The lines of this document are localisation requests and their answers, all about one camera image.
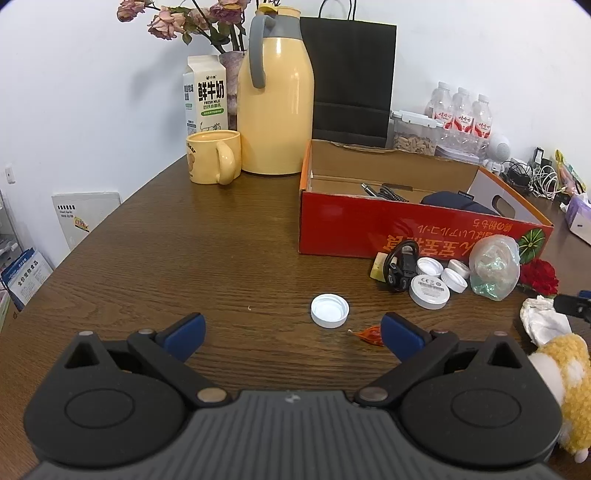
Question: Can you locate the blue and white box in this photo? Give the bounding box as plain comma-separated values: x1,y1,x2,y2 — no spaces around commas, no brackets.
0,247,52,312

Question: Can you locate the dried pink rose bouquet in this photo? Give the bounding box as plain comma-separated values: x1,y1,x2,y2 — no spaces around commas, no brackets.
117,0,252,54

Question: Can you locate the mottled flower vase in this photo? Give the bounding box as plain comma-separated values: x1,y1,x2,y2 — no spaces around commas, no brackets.
218,51,246,131

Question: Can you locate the white round robot toy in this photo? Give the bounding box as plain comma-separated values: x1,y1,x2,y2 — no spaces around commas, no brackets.
480,134,512,174

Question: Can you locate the green and yellow snack packet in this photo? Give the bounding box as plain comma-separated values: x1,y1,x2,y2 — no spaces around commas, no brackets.
554,149,587,195

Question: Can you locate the black cable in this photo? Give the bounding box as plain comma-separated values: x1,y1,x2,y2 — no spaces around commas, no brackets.
384,240,421,292

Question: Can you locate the white charging cable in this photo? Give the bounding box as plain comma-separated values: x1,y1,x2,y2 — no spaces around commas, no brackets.
531,164,561,199

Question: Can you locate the white round labelled disc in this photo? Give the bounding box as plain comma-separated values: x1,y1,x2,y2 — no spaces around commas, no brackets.
409,274,451,310

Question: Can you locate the black paper bag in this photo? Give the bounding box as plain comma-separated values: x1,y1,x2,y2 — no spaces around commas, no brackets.
299,0,398,148

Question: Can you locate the braided cable bundle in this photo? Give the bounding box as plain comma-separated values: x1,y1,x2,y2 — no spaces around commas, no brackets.
360,182,411,203

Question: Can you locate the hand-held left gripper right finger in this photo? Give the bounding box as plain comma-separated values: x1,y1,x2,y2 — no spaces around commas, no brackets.
355,311,522,409

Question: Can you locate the pale yellow block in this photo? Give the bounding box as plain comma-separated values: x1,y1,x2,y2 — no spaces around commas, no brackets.
369,251,391,281

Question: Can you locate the navy zip pouch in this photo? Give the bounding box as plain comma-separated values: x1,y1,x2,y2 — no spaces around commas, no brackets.
420,190,498,215

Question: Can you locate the red cardboard box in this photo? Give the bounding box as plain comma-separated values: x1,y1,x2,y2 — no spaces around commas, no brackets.
298,139,554,265

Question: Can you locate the white tissue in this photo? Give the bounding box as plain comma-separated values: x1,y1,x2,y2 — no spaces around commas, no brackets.
519,295,573,346

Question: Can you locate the large white bottle cap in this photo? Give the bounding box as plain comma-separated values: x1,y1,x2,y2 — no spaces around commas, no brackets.
310,294,350,329

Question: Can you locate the red fabric rose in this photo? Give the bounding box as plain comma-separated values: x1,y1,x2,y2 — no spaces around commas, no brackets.
517,258,559,297

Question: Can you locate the white and yellow plush sheep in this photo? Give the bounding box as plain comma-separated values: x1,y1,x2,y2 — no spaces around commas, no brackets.
526,333,591,464

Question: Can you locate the iridescent plastic bag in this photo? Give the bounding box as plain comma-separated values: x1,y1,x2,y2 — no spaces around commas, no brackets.
468,234,522,302

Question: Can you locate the yellow thermos jug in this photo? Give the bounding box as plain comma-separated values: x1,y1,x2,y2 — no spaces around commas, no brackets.
237,6,315,176

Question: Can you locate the white milk carton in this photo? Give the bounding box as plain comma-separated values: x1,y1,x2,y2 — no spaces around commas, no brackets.
182,54,228,139

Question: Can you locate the orange candy wrapper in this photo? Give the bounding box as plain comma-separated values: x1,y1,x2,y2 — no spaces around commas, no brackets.
347,324,385,347

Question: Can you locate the purple tissue pack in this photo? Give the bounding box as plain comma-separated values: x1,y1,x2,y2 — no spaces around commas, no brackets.
560,193,591,245

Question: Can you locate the yellow mug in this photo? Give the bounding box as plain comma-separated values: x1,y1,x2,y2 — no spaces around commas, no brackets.
185,130,243,186

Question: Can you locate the clear nut container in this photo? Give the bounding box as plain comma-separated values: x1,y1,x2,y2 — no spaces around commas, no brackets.
390,110,441,157

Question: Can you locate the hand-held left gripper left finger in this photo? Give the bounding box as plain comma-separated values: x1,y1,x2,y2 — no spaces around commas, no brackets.
65,312,232,408

